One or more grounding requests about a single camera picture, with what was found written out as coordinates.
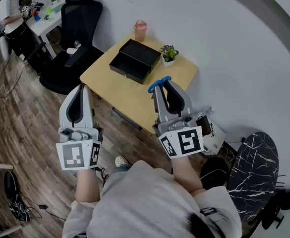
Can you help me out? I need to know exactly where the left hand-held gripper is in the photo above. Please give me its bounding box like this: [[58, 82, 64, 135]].
[[56, 84, 104, 171]]

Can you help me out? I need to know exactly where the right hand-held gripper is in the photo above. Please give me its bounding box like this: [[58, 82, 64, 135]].
[[151, 79, 205, 160]]

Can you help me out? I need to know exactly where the black box container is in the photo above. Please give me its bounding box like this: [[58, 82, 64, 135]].
[[109, 38, 162, 85]]

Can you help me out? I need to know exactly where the person's right forearm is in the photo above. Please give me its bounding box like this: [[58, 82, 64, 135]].
[[170, 154, 207, 197]]

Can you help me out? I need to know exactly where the person's left forearm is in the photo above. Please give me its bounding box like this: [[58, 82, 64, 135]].
[[74, 167, 105, 203]]

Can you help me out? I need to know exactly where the brown pouch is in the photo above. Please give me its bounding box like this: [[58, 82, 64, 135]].
[[195, 115, 212, 136]]

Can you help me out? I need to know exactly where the small potted plant white pot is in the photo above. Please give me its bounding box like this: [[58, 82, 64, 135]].
[[159, 44, 179, 67]]

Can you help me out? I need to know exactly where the wooden table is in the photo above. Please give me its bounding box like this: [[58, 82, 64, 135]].
[[79, 30, 200, 135]]

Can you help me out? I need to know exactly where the white box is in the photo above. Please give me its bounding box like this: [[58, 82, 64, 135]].
[[201, 121, 228, 156]]

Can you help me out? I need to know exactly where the person's white shoe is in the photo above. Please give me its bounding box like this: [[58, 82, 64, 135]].
[[114, 155, 129, 168]]

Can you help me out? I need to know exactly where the person's jeans leg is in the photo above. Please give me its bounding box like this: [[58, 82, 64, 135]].
[[108, 164, 133, 182]]

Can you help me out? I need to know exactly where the pink drinking bottle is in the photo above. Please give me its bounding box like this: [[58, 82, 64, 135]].
[[133, 20, 148, 43]]

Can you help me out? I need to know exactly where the black round stool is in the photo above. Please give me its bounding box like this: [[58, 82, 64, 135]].
[[200, 156, 230, 191]]

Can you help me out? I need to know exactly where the black office chair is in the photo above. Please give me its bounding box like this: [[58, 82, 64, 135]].
[[26, 0, 105, 96]]

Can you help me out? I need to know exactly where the white desk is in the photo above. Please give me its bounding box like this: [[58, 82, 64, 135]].
[[25, 0, 66, 60]]

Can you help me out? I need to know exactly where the person's grey shirt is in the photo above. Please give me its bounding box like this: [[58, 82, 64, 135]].
[[61, 160, 242, 238]]

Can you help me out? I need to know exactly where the pale green mat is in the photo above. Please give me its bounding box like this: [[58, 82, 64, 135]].
[[51, 1, 66, 12]]

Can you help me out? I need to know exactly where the black marbled round table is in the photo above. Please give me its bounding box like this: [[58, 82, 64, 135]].
[[227, 131, 280, 222]]

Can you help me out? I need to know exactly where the black chair base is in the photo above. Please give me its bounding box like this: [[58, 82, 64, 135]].
[[248, 186, 290, 231]]

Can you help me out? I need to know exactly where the tangle of black cables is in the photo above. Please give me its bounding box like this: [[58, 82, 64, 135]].
[[8, 196, 32, 222]]

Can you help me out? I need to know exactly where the light wooden frame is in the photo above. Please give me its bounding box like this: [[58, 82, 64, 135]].
[[0, 201, 23, 238]]

